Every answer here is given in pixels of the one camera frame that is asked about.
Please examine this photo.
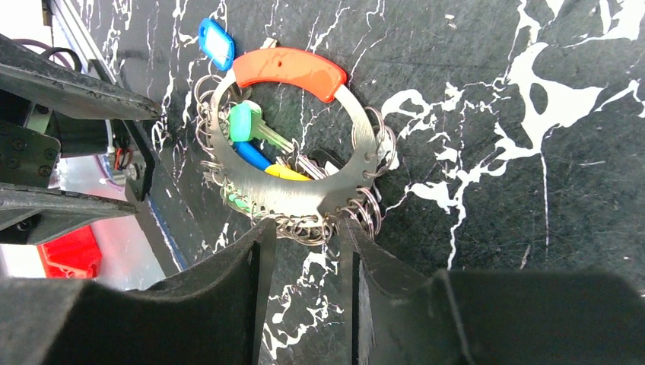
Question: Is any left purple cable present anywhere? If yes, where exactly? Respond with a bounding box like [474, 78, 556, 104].
[12, 39, 84, 74]

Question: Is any yellow tag key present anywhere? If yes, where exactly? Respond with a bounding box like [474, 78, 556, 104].
[264, 164, 311, 181]

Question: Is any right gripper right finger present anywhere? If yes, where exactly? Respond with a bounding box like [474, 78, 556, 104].
[338, 219, 644, 364]

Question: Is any black tag key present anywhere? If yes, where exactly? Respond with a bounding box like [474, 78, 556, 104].
[297, 149, 345, 179]

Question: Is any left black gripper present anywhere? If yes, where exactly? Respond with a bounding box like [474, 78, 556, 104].
[1, 36, 161, 245]

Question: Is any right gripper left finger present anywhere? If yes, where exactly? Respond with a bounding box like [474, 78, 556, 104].
[1, 219, 276, 364]

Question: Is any green tag key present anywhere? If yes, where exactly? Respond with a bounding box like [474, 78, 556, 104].
[227, 194, 251, 214]
[228, 100, 294, 154]

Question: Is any metal key organizer ring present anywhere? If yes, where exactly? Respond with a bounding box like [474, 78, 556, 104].
[193, 46, 399, 247]

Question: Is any small blue tag key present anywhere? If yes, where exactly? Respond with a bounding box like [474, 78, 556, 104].
[233, 141, 272, 171]

